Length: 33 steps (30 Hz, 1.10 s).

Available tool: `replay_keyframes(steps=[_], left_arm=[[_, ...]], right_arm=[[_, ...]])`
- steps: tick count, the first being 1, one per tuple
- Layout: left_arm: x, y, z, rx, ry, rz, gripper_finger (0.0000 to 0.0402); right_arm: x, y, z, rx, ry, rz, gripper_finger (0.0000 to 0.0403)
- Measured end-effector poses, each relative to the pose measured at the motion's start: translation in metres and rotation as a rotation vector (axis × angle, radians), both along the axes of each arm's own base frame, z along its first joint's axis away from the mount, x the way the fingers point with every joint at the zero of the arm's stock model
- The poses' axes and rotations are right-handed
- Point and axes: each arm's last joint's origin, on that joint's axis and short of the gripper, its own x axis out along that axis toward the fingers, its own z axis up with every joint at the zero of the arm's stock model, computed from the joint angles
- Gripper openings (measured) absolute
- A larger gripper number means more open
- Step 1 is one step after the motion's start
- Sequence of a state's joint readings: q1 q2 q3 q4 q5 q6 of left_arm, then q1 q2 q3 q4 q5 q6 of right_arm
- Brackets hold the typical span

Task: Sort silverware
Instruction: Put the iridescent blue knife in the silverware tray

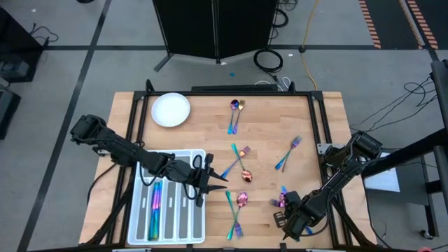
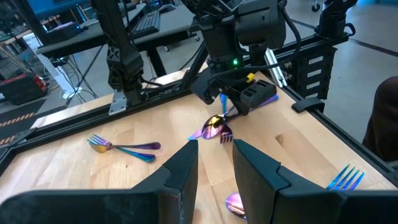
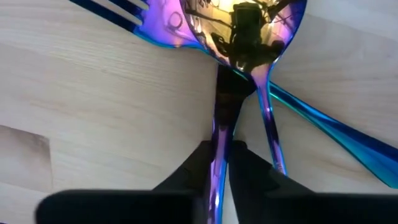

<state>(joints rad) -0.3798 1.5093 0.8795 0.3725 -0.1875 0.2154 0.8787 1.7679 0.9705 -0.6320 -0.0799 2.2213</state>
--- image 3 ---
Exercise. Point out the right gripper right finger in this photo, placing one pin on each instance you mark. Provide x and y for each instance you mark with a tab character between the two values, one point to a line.
264	199

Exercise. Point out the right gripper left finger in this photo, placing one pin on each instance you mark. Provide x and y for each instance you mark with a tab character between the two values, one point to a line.
174	202

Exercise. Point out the iridescent fork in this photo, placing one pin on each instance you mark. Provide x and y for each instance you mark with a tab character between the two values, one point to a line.
161	25

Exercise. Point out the iridescent spoon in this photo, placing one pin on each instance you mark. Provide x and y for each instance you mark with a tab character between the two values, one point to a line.
248	31

